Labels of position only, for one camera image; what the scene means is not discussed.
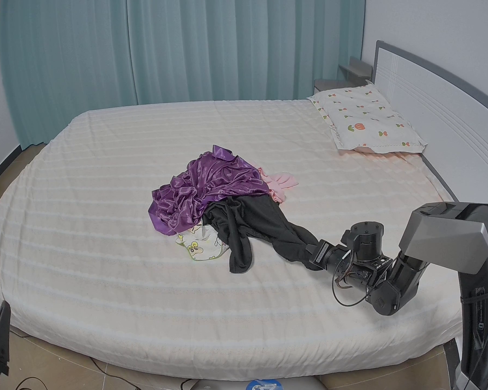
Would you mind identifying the black cable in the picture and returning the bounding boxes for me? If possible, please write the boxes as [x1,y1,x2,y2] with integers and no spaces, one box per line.
[330,254,375,308]
[87,357,147,385]

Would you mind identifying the black T-shirt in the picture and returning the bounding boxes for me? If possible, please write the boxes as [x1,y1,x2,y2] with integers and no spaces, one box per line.
[203,195,323,274]

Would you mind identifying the white printed pillow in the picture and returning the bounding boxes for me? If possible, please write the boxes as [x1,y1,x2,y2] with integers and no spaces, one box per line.
[307,80,428,154]

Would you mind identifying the white printed garment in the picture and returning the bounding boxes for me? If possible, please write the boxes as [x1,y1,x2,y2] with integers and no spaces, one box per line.
[176,224,230,262]

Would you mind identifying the purple satin garment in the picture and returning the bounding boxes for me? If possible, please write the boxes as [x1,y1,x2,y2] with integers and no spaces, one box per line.
[148,145,271,236]

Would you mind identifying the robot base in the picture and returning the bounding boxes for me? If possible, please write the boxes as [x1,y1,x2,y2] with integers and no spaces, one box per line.
[187,378,322,390]

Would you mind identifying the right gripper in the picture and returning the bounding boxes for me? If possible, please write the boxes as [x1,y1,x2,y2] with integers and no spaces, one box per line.
[305,239,350,273]

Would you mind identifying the blue-green curtain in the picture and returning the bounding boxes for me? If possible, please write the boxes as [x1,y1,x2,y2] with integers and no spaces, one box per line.
[126,0,367,105]
[0,0,137,147]

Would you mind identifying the grey bedside table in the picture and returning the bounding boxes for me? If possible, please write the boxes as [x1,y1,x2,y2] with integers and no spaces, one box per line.
[314,56,375,92]

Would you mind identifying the pink garment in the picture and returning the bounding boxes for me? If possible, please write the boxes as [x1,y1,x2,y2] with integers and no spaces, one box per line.
[256,168,300,204]

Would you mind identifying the bed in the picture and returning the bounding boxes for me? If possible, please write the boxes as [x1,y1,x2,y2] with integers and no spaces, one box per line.
[0,39,488,381]

